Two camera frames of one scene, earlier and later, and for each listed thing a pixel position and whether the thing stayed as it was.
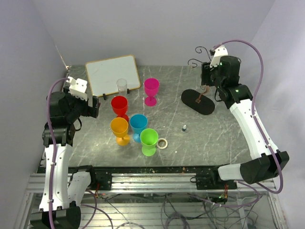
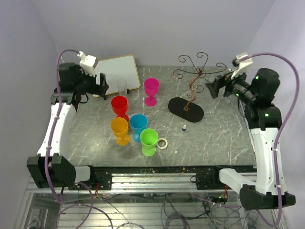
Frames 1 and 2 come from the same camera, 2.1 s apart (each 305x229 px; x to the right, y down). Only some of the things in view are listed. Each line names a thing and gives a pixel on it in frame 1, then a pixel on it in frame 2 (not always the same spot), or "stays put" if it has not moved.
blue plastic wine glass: x=138 y=122 stays put
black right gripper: x=206 y=70 -> x=214 y=87
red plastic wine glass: x=119 y=104 stays put
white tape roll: x=162 y=147 stays put
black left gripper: x=88 y=110 -> x=96 y=89
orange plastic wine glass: x=119 y=127 stays put
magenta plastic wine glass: x=151 y=85 stays put
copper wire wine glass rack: x=196 y=100 -> x=178 y=108
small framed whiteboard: x=103 y=74 stays put
